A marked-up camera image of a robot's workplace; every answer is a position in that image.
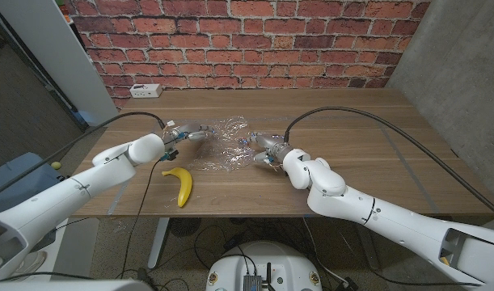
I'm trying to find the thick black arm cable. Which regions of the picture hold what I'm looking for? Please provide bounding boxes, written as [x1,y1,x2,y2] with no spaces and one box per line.
[0,112,167,201]
[284,106,494,222]

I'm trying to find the white robot chest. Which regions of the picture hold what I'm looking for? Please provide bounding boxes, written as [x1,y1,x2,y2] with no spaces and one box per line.
[0,278,154,291]

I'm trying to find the grey table leg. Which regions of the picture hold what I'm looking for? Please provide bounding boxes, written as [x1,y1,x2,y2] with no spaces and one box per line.
[353,220,380,271]

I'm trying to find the blue grey bin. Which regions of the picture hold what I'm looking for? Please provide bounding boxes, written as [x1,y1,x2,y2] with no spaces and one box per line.
[0,152,64,217]

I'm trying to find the thin black left wrist wire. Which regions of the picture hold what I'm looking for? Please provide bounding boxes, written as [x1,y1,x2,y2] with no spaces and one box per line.
[119,158,163,280]

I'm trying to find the white table leg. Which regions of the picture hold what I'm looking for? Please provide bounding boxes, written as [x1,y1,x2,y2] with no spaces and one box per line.
[147,217,171,270]

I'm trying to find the clear plastic wrap sheet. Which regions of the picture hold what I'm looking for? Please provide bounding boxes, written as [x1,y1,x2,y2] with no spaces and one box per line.
[189,116,268,173]

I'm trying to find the white floor cable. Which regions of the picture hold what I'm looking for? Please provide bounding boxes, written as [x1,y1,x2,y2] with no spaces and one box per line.
[302,217,349,285]

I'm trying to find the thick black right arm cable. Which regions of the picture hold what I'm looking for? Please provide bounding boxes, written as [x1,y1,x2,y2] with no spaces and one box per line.
[284,106,494,222]

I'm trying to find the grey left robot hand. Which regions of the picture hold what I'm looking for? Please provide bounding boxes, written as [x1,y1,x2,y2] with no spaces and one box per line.
[162,122,217,151]

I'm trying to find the yellow banana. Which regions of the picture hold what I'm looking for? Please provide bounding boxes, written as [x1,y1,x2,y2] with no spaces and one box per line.
[161,167,194,209]

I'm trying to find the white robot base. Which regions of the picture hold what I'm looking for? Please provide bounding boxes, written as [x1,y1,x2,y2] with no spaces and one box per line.
[205,241,323,291]

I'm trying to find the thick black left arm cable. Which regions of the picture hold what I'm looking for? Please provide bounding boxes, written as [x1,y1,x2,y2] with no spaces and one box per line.
[0,112,167,201]

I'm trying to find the black round floor fan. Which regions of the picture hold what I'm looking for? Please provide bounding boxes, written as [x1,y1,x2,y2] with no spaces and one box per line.
[168,217,202,238]

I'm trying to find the white board panel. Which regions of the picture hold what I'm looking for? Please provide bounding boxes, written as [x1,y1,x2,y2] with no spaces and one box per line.
[0,0,119,129]

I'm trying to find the white power strip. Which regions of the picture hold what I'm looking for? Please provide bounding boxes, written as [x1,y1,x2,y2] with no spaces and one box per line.
[129,83,163,99]

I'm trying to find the red brick print backdrop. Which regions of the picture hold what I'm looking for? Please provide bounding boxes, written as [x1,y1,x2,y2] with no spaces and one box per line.
[64,0,432,109]

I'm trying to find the black yellow foot pedal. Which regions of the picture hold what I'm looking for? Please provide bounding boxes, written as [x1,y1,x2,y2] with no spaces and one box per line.
[30,229,57,254]

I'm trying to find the grey white sneaker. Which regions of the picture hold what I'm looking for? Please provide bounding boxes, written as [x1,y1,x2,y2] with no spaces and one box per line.
[14,250,48,276]

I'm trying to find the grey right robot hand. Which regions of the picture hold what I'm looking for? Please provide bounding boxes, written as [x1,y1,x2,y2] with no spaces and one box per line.
[239,131,294,171]

